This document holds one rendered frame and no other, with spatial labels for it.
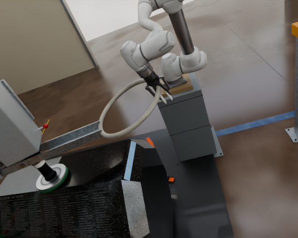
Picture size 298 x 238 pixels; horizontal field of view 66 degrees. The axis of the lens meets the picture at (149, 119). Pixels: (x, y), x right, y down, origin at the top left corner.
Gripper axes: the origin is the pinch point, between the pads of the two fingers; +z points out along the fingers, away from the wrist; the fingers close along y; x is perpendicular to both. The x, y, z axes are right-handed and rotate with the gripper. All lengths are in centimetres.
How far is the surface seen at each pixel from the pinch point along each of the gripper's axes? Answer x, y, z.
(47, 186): 26, 90, -7
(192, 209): 16, 40, 101
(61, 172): 17, 83, -4
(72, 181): 25, 76, 1
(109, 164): 20, 52, 8
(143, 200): 42, 40, 27
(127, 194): 41, 44, 17
